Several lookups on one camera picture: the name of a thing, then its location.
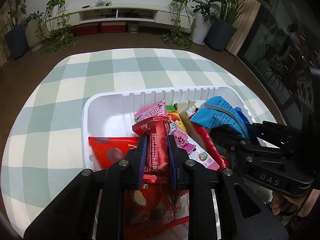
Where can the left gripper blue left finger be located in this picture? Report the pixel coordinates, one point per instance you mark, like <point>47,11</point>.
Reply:
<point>128,173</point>

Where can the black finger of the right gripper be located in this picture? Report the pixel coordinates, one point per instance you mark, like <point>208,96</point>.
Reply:
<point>237,154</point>
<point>262,134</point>

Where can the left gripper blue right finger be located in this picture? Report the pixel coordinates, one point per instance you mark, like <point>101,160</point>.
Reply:
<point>185,172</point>

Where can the light blue snack packet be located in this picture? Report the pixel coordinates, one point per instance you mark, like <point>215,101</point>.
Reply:
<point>216,112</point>

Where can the shiny red snack packet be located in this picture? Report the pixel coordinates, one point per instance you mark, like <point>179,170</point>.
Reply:
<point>156,129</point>

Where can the pink cartoon snack packet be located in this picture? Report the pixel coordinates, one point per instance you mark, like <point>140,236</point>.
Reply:
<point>183,141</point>

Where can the large red chocolate bag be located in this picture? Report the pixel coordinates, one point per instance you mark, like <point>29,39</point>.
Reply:
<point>132,207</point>

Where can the black snack packet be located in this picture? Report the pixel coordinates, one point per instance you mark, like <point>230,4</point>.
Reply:
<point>221,136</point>

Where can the dark blue snack packet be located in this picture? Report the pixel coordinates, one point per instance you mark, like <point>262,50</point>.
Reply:
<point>243,118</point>

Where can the red white snack packet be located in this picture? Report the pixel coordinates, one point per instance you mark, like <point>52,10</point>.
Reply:
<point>212,150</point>

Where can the gold snack packet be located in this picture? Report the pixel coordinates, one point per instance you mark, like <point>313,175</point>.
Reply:
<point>186,110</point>

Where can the orange brown snack packet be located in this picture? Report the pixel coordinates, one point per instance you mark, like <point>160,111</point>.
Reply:
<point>175,117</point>

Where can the white plastic tray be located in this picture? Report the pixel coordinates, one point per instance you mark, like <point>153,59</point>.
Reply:
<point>107,136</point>

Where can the green white checkered tablecloth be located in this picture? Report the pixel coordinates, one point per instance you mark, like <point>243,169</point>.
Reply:
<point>43,152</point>

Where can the dark plant pot right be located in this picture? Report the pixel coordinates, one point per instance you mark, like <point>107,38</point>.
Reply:
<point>219,35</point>

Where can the white plant pot right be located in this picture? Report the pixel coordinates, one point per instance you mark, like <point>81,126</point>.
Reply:
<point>201,29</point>

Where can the white plant pot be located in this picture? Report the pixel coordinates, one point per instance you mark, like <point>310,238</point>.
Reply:
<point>201,29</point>
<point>33,35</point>

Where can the red storage box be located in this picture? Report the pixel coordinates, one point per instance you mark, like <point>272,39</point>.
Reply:
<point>86,29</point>
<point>113,27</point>

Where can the white TV cabinet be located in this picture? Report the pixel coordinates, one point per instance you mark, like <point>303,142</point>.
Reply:
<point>129,12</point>

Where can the dark blue plant pot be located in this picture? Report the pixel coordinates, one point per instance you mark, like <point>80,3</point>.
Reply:
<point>16,41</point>

